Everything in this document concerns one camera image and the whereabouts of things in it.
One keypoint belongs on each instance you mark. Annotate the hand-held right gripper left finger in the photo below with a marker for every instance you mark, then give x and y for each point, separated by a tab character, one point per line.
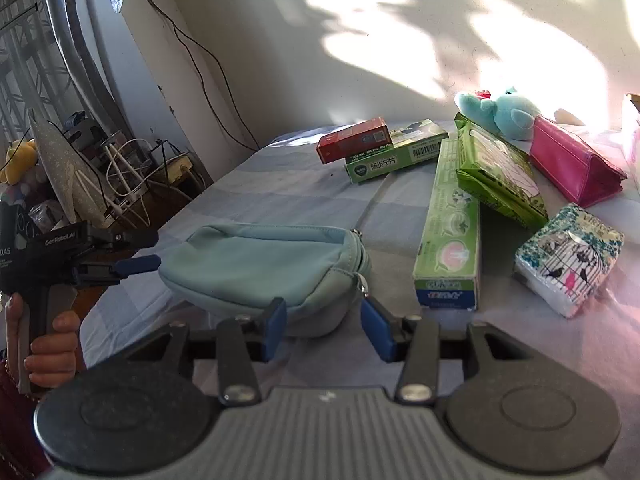
276	327

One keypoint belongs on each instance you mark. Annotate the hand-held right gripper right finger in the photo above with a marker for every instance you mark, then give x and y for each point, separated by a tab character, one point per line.
374	330

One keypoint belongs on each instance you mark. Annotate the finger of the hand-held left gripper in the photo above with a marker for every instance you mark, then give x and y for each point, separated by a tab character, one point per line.
135	238
137	265

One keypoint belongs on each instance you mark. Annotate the teal zip pouch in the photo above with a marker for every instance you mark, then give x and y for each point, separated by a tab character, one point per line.
260	265

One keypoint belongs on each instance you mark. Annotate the long green toothpaste box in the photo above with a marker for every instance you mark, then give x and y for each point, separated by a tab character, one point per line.
447	240

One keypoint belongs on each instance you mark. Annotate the green medicine box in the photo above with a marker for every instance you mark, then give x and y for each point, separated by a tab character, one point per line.
400	157

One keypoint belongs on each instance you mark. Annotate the red small box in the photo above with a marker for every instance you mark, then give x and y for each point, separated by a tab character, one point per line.
350	142

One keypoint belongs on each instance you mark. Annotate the green wet wipes packet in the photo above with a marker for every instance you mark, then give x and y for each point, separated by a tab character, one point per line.
500	175

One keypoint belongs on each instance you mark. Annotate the bird print tissue packet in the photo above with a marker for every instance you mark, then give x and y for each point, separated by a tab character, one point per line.
565	255

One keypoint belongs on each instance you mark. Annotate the teal plush toy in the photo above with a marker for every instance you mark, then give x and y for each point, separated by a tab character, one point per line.
510	112

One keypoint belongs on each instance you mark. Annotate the pink zip pouch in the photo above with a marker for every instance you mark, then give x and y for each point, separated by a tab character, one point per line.
570	160

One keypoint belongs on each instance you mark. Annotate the pink printed storage box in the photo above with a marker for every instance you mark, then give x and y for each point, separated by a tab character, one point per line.
632	125

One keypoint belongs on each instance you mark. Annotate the person's left hand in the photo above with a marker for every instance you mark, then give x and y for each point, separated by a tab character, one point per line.
52	350

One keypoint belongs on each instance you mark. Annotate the white router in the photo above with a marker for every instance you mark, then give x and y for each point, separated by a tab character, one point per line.
120	208

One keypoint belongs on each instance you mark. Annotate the yellow plush toy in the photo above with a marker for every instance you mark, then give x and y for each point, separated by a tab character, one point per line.
17	165

